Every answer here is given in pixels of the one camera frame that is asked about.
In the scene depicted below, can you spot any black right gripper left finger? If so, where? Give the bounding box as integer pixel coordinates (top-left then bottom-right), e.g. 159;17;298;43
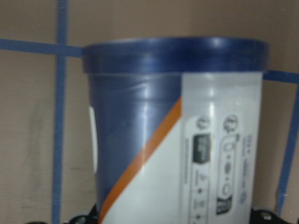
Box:
25;204;98;224

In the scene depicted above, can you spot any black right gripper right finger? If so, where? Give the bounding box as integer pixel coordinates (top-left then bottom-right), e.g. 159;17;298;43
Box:
251;208;291;224

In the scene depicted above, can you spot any blue white tennis ball can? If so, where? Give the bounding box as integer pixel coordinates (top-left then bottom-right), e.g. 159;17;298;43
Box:
82;37;269;224

